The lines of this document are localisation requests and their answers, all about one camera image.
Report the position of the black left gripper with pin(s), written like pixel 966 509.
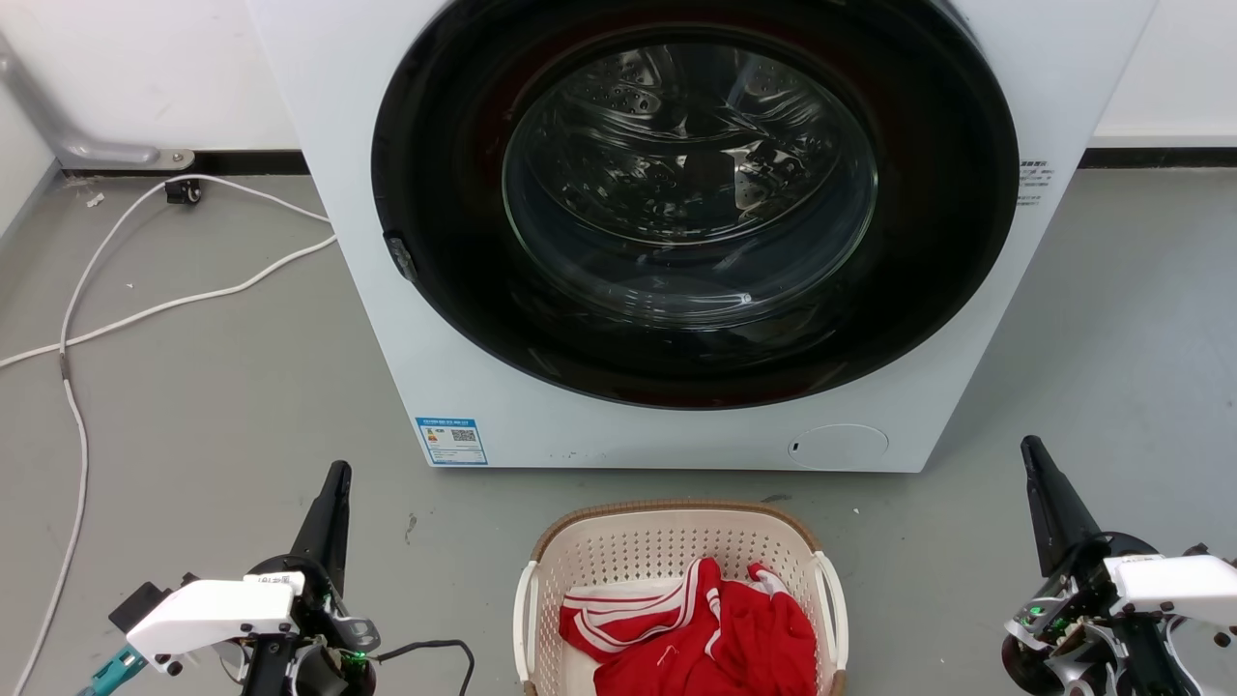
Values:
pixel 324 619

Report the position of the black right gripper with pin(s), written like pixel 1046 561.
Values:
pixel 1073 628

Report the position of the cream plastic laundry basket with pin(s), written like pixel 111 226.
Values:
pixel 657 541

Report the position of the blue energy label sticker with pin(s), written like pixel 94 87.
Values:
pixel 451 441

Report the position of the round white filter cover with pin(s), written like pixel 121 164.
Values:
pixel 839 448

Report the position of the grey washer door latch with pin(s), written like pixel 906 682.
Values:
pixel 402 257

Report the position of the round black glass washer door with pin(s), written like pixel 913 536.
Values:
pixel 928 242

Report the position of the small printed text label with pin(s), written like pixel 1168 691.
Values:
pixel 1034 182

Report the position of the red garment with white stripes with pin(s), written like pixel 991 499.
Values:
pixel 744 638

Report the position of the small black plug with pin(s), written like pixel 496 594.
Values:
pixel 182 190

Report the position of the white front-load washing machine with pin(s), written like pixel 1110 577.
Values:
pixel 387 145

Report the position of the grey drain pipe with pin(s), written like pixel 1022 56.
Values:
pixel 58 130

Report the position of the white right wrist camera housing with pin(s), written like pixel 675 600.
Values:
pixel 1184 580

